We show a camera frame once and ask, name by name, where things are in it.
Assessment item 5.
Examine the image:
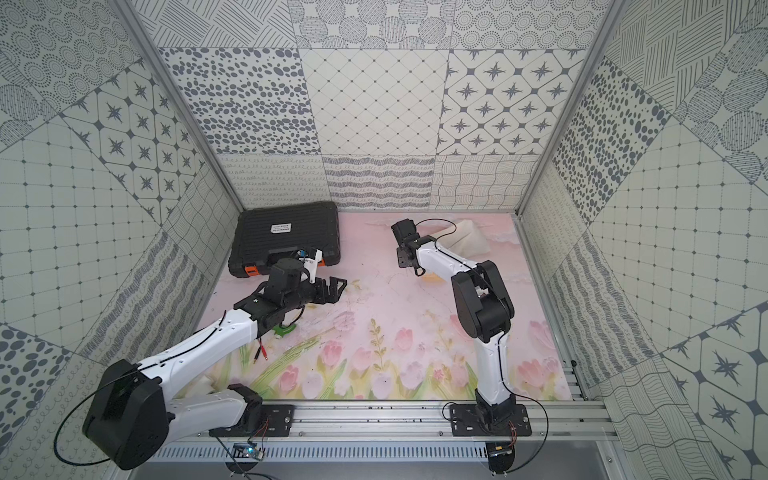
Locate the cream cloth soil bag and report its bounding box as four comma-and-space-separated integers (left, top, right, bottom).
438, 219, 491, 258

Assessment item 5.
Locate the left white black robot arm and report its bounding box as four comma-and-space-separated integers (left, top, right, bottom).
82, 258, 347, 470

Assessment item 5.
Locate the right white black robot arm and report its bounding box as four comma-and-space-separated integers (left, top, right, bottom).
391, 219, 532, 437

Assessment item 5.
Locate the black plastic tool case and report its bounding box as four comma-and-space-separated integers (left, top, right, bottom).
228, 201, 341, 278

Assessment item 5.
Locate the small green circuit board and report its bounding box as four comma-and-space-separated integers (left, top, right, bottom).
232, 443, 265, 462

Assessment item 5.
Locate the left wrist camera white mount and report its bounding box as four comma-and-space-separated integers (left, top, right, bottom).
299, 249, 323, 284

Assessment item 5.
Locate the aluminium mounting rail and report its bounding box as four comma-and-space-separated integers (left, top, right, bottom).
165, 395, 618, 443

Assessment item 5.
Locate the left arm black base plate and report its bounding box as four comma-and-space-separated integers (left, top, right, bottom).
209, 404, 295, 438

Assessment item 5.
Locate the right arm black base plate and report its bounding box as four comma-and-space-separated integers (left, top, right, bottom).
443, 402, 532, 437

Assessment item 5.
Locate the black round controller under rail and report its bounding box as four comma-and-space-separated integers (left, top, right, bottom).
485, 442, 516, 475

